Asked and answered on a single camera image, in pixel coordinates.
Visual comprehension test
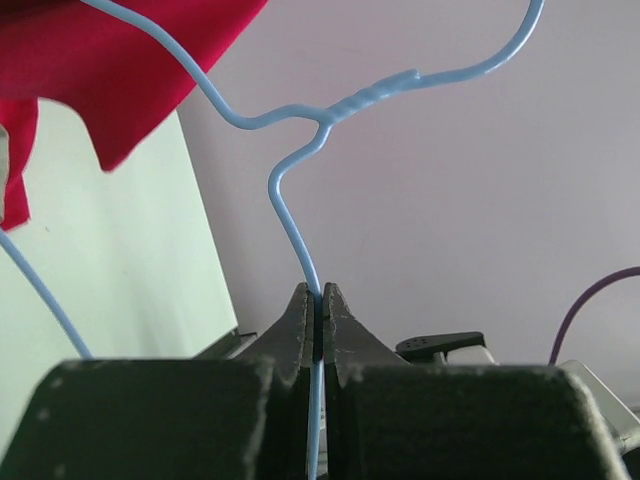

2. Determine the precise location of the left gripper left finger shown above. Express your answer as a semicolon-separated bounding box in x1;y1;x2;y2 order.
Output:
14;284;313;479

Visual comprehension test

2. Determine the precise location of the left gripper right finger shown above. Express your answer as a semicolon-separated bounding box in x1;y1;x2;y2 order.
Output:
323;283;629;479

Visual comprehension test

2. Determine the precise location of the blue wire hanger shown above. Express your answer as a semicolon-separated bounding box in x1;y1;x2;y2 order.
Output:
1;1;545;479

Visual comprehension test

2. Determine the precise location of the red t shirt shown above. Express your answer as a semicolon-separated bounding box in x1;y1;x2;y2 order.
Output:
0;0;271;232

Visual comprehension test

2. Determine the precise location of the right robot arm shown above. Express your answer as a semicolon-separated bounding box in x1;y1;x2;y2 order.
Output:
395;331;499;365

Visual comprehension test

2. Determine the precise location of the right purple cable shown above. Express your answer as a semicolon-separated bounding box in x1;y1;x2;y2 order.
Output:
547;265;640;366

